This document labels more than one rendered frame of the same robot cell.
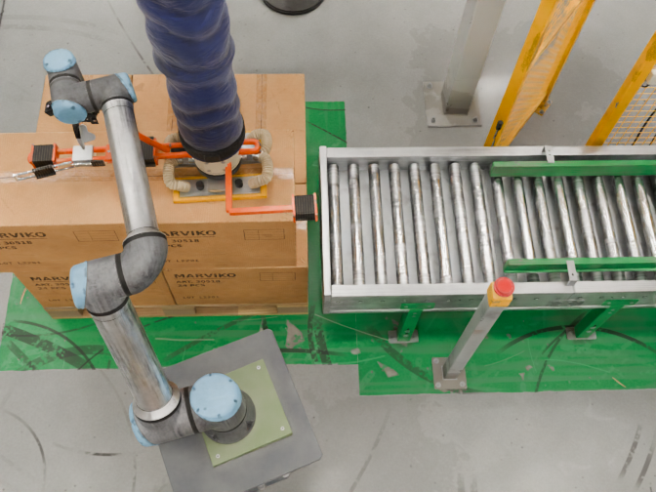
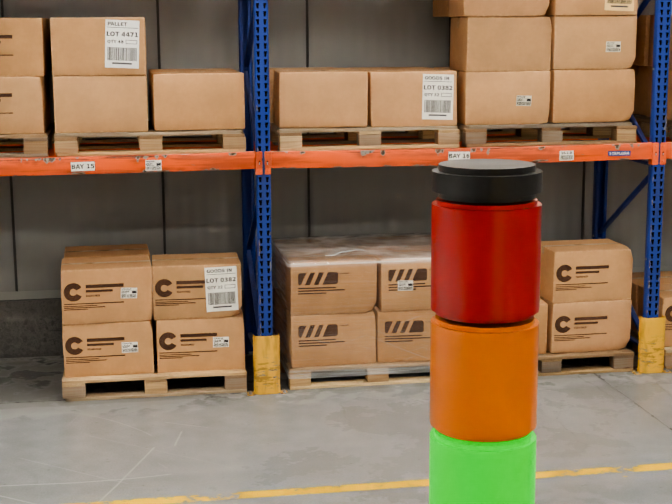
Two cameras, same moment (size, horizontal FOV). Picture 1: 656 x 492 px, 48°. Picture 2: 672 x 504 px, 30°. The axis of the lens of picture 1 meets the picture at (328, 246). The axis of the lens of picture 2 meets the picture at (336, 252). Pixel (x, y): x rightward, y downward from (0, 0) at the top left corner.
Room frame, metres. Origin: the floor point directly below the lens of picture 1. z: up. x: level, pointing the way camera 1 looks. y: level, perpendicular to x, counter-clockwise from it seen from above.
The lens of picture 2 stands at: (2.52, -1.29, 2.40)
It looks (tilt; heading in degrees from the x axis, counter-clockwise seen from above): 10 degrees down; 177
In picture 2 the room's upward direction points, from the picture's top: straight up
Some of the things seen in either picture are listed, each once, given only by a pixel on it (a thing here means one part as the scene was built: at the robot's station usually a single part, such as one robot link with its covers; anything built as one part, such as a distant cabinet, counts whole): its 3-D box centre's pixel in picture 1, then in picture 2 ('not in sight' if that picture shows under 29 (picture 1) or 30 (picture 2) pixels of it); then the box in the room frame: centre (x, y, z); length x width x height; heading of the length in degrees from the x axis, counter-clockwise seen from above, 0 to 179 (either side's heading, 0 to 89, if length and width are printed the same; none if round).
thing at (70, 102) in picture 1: (71, 99); not in sight; (1.26, 0.77, 1.53); 0.12 x 0.12 x 0.09; 19
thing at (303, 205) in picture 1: (305, 207); not in sight; (1.21, 0.09, 1.08); 0.09 x 0.08 x 0.05; 8
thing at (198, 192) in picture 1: (220, 185); not in sight; (1.33, 0.41, 0.97); 0.34 x 0.10 x 0.05; 98
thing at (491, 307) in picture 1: (471, 338); not in sight; (0.98, -0.60, 0.50); 0.07 x 0.07 x 1.00; 5
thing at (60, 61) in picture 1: (63, 71); not in sight; (1.36, 0.82, 1.53); 0.10 x 0.09 x 0.12; 19
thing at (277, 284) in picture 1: (176, 187); not in sight; (1.67, 0.71, 0.34); 1.20 x 1.00 x 0.40; 95
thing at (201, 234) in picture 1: (219, 201); not in sight; (1.39, 0.44, 0.74); 0.60 x 0.40 x 0.40; 96
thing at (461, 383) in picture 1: (449, 372); not in sight; (0.98, -0.60, 0.01); 0.15 x 0.15 x 0.03; 5
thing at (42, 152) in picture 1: (45, 155); not in sight; (1.35, 1.02, 1.07); 0.08 x 0.07 x 0.05; 98
